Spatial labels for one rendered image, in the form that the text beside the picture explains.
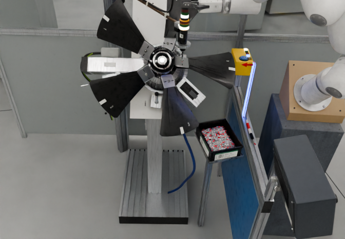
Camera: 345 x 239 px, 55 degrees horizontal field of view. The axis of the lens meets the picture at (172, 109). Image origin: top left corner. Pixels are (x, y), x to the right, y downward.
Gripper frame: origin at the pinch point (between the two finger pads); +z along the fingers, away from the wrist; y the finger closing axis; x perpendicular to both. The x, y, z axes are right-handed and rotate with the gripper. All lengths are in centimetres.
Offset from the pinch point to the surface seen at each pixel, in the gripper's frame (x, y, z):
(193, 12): -8.5, 10.1, -4.7
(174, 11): -11.0, 16.7, 4.1
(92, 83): -35, -12, 41
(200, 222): -143, -13, -19
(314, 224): -34, -83, -37
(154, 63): -27.2, -5.9, 12.8
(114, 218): -148, -8, 40
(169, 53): -22.9, -3.0, 6.3
